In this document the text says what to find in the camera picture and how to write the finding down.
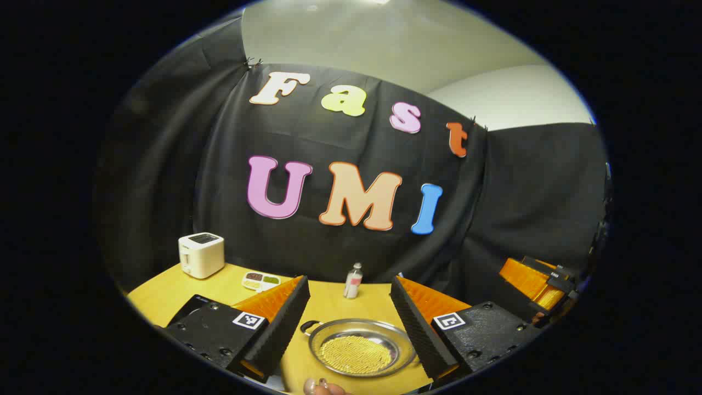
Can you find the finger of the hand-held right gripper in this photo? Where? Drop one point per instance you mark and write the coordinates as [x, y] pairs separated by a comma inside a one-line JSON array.
[[554, 297], [524, 277]]

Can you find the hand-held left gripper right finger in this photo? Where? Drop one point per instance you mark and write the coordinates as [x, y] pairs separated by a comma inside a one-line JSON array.
[[417, 329]]

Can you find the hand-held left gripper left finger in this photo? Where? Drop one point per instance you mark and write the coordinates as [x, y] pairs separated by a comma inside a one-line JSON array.
[[285, 329]]

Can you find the white divided dish of beans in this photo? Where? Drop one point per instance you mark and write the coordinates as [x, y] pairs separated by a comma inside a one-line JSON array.
[[260, 281]]

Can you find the pile of yellow soybeans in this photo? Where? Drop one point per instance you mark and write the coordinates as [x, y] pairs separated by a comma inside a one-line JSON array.
[[356, 354]]

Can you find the clear bottle with pink label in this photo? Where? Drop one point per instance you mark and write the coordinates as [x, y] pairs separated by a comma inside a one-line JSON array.
[[353, 282]]

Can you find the white toaster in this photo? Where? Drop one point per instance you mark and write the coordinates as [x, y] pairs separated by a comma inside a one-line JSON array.
[[200, 255]]

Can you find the black backdrop cloth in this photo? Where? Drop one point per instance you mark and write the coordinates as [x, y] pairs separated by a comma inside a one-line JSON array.
[[219, 164]]

